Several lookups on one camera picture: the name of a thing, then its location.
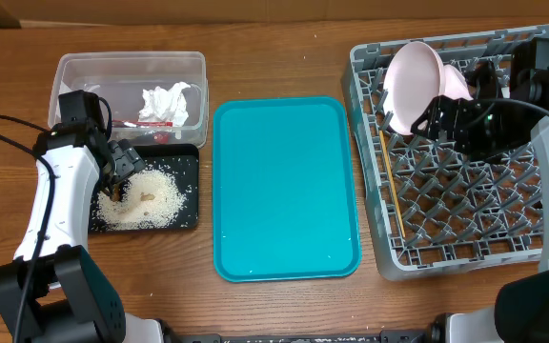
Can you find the teal serving tray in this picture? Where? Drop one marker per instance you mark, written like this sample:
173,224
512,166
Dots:
284,200

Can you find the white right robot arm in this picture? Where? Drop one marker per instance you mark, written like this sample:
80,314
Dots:
521,311

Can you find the black tray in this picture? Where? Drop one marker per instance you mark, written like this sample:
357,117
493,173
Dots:
182,161

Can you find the large white plate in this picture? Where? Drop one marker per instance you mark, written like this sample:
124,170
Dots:
413,79

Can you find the white tissue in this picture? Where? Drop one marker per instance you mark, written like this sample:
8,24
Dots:
167,106

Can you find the brown food scrap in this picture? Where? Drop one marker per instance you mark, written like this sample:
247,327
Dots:
115,196

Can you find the cooked rice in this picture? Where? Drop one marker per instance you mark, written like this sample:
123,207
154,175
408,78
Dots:
131,214

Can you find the red snack wrapper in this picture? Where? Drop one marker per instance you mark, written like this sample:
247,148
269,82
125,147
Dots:
142,133

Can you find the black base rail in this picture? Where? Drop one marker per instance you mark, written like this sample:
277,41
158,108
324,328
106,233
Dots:
303,338

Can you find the peanut in shell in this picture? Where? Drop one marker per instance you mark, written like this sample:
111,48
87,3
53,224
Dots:
147,197

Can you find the pink bowl with rice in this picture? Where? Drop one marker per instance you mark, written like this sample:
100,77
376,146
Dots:
455,85

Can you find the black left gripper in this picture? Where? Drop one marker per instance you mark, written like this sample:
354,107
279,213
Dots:
127,157

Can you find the clear plastic bin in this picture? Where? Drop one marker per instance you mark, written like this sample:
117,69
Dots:
121,76

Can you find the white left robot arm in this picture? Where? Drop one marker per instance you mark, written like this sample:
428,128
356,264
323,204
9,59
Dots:
52,290

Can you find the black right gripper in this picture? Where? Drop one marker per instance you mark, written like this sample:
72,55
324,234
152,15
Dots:
456,129

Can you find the grey dishwasher rack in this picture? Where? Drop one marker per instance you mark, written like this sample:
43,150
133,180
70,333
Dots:
458,215

